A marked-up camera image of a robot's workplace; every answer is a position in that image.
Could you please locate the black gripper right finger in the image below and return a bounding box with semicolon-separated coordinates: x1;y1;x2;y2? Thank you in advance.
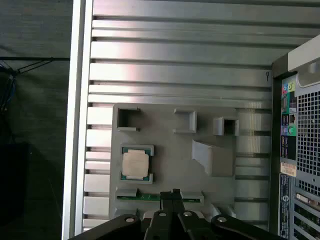
173;188;289;240

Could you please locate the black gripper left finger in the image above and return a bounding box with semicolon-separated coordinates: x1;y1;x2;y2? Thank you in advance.
66;191;175;240

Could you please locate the silver square CPU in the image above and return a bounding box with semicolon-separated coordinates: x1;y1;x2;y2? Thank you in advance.
120;146;154;181

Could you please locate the green RAM stick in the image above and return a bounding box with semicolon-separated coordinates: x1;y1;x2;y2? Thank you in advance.
116;193;204;202

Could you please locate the grey plastic parts rack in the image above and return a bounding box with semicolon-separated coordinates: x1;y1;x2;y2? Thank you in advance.
107;102;240;233

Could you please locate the black open PC case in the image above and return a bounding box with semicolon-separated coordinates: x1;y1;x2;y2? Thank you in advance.
271;33;320;240

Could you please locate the blue cable bundle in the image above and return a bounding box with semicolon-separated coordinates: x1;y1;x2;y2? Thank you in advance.
0;62;18;113

